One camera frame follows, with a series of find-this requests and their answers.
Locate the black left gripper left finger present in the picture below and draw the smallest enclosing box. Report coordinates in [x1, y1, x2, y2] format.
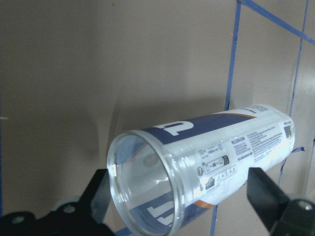
[0, 169, 115, 236]

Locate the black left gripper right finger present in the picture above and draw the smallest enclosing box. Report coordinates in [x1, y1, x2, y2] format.
[247, 168, 315, 236]

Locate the clear tennis ball can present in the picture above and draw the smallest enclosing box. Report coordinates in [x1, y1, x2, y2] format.
[107, 104, 295, 236]

